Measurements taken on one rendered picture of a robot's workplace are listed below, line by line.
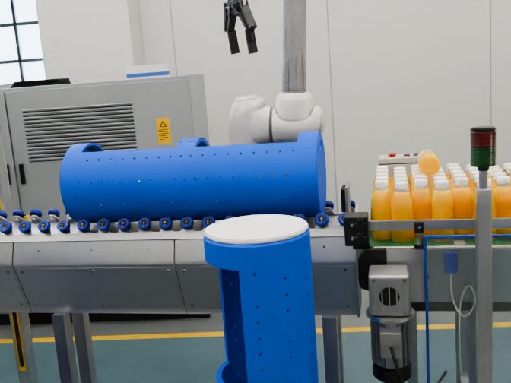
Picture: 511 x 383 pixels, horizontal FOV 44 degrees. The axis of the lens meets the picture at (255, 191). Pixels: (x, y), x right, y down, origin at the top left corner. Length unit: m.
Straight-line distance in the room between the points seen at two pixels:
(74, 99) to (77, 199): 1.63
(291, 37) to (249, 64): 2.28
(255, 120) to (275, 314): 1.15
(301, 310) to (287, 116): 1.10
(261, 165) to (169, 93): 1.71
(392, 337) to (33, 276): 1.27
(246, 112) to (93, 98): 1.37
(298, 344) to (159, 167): 0.77
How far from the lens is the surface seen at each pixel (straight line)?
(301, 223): 1.70
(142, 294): 2.28
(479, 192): 1.75
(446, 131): 4.96
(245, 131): 2.62
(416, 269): 1.95
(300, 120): 2.59
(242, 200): 2.05
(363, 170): 4.91
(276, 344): 1.67
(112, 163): 2.18
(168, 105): 3.66
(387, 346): 1.85
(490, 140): 1.72
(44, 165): 3.92
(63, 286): 2.39
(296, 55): 2.59
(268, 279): 1.60
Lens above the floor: 1.44
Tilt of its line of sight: 11 degrees down
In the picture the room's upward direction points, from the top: 4 degrees counter-clockwise
